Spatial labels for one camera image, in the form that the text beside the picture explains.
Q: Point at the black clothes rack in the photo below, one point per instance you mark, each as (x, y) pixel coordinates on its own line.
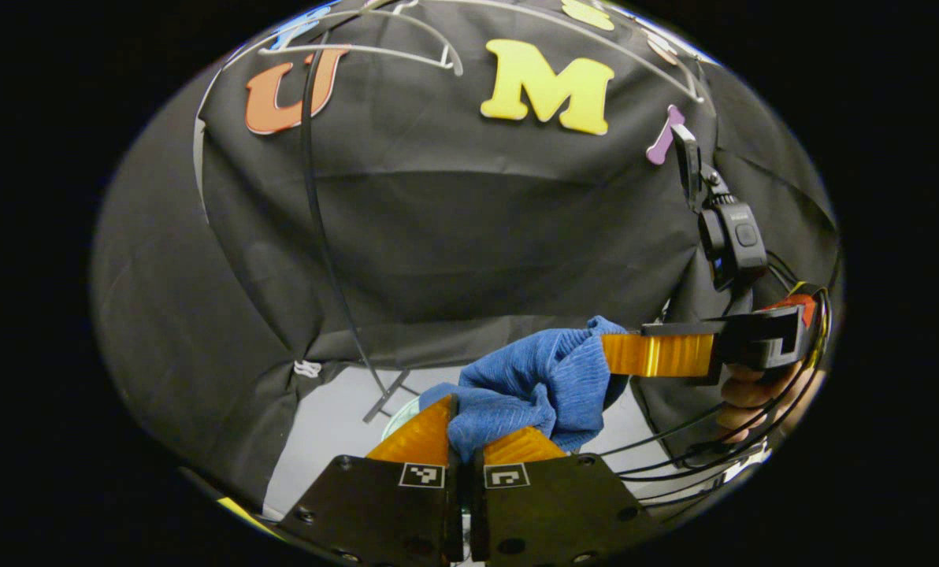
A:
(317, 228)

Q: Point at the black backdrop cloth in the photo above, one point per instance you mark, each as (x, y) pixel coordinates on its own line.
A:
(438, 236)

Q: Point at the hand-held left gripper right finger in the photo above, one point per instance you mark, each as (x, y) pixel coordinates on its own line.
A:
(556, 512)

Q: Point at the white plastic hanger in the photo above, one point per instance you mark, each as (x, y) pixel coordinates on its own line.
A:
(698, 93)
(458, 67)

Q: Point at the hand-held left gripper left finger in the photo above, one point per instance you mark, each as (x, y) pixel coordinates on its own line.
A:
(391, 512)

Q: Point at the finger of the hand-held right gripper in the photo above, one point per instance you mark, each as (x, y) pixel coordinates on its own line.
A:
(658, 354)

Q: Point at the blue shirt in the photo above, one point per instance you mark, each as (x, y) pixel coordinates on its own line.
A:
(564, 378)

